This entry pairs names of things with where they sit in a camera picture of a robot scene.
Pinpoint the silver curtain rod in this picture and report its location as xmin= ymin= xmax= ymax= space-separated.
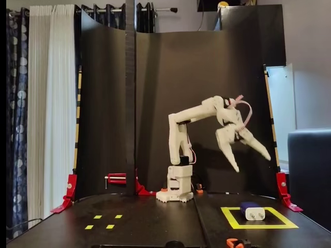
xmin=82 ymin=7 xmax=178 ymax=14

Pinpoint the white pleated curtain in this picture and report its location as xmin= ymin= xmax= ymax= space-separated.
xmin=27 ymin=5 xmax=78 ymax=229

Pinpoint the orange and black spring clamp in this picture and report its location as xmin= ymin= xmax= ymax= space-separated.
xmin=227 ymin=238 xmax=252 ymax=248

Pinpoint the thin black hanging cable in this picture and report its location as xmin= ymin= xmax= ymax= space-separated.
xmin=198 ymin=0 xmax=205 ymax=32

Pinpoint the yellow tape square outline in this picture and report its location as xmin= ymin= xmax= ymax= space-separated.
xmin=220 ymin=207 xmax=299 ymax=230

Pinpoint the blue and white charger block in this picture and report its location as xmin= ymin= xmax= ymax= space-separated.
xmin=239 ymin=201 xmax=266 ymax=222

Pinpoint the black backdrop sheet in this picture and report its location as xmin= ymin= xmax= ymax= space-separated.
xmin=74 ymin=10 xmax=281 ymax=202

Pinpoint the white cabinet door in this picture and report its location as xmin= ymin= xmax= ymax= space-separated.
xmin=266 ymin=63 xmax=297 ymax=171

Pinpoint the red corner clamp bracket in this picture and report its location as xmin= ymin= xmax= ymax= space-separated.
xmin=50 ymin=174 xmax=78 ymax=214
xmin=276 ymin=172 xmax=304 ymax=213

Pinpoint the white fixed gripper finger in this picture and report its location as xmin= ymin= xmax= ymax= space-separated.
xmin=216 ymin=128 xmax=240 ymax=173

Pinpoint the black floor cable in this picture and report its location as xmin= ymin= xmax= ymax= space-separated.
xmin=6 ymin=219 xmax=43 ymax=230

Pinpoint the red screw clamp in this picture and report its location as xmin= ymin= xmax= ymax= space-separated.
xmin=104 ymin=173 xmax=127 ymax=190

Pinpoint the red pole foot bracket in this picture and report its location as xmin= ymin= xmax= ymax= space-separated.
xmin=134 ymin=167 xmax=157 ymax=196

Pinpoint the dark grommet curtain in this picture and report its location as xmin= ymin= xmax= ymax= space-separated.
xmin=74 ymin=2 xmax=156 ymax=34

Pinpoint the black upright pole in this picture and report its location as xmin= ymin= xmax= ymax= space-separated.
xmin=125 ymin=0 xmax=137 ymax=197

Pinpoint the white moving gripper finger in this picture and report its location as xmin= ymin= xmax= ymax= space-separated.
xmin=240 ymin=130 xmax=272 ymax=160

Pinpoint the yellow black striped stick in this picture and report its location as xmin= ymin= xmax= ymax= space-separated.
xmin=263 ymin=64 xmax=281 ymax=173
xmin=73 ymin=66 xmax=83 ymax=176

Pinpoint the dark blue patterned curtain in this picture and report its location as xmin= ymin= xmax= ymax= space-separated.
xmin=6 ymin=7 xmax=29 ymax=241

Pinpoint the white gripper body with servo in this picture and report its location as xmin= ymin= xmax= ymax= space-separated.
xmin=217 ymin=108 xmax=246 ymax=143

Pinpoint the red white servo cable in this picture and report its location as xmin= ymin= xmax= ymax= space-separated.
xmin=227 ymin=95 xmax=253 ymax=132

